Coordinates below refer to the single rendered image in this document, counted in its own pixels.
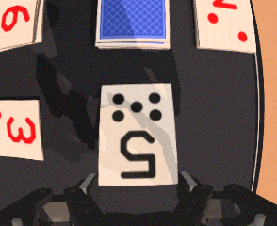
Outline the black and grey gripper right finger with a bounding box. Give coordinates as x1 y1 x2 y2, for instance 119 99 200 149
158 171 277 226

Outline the blue card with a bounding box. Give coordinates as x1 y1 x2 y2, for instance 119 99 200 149
96 0 170 43

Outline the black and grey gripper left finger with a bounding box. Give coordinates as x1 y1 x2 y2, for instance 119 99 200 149
0 173 116 226

